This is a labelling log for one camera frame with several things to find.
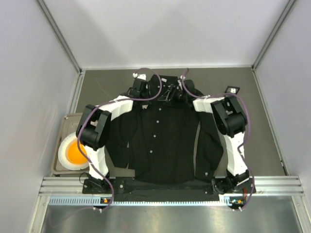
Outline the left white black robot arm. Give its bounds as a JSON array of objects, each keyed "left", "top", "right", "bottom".
[{"left": 76, "top": 74, "right": 148, "bottom": 181}]

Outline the small black open box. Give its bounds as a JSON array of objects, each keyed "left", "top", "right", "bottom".
[{"left": 225, "top": 86, "right": 240, "bottom": 95}]

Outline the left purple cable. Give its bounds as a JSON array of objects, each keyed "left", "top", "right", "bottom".
[{"left": 75, "top": 67, "right": 163, "bottom": 212}]

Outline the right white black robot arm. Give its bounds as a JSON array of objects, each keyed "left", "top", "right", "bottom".
[{"left": 158, "top": 76, "right": 251, "bottom": 194}]

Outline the aluminium frame rail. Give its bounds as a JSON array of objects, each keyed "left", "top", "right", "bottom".
[{"left": 39, "top": 176, "right": 304, "bottom": 196}]

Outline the grey metal tray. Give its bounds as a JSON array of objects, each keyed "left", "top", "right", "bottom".
[{"left": 51, "top": 113, "right": 89, "bottom": 176}]

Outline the black button-up shirt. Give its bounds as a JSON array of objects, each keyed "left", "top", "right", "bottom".
[{"left": 106, "top": 75, "right": 224, "bottom": 184}]

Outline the grey slotted cable duct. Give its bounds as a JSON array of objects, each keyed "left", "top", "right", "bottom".
[{"left": 49, "top": 196, "right": 242, "bottom": 206}]

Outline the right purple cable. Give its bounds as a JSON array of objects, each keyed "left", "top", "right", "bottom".
[{"left": 181, "top": 68, "right": 255, "bottom": 212}]

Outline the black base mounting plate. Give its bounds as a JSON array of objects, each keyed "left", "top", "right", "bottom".
[{"left": 82, "top": 177, "right": 256, "bottom": 201}]

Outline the purple cable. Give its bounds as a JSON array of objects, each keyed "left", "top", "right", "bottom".
[
  {"left": 181, "top": 68, "right": 255, "bottom": 212},
  {"left": 75, "top": 67, "right": 163, "bottom": 212}
]

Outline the white bowl orange inside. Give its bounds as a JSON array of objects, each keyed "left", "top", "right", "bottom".
[{"left": 58, "top": 133, "right": 88, "bottom": 171}]

